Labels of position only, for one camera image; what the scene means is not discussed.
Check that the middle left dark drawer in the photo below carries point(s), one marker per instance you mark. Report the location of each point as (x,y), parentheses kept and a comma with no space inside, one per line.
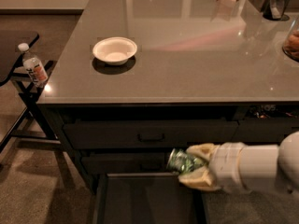
(120,163)

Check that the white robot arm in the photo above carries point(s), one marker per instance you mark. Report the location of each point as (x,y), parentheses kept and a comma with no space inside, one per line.
(240,168)

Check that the open bottom left drawer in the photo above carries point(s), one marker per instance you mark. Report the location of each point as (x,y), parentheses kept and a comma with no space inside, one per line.
(147,199)

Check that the white paper bowl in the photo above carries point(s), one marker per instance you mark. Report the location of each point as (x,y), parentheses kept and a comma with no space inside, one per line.
(114,50)

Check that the dark side table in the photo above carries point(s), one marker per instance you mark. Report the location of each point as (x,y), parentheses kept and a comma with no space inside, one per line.
(10,59)

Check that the top left dark drawer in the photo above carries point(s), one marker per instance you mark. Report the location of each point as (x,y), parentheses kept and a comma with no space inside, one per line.
(147,133)

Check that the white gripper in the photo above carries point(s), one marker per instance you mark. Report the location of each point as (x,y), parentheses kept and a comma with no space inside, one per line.
(230,165)

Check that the top right dark drawer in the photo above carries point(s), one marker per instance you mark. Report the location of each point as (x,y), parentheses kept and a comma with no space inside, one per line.
(272,130)

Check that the dark glass container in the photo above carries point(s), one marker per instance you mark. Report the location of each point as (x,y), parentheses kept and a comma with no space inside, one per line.
(274,10)

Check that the clear plastic water bottle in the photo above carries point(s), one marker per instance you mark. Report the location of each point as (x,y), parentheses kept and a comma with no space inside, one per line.
(33,66)

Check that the green soda can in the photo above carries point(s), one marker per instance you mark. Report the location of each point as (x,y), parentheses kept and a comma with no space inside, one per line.
(181,162)

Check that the dark drawer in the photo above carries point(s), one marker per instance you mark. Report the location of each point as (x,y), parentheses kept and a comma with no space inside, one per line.
(272,130)
(120,163)
(147,133)

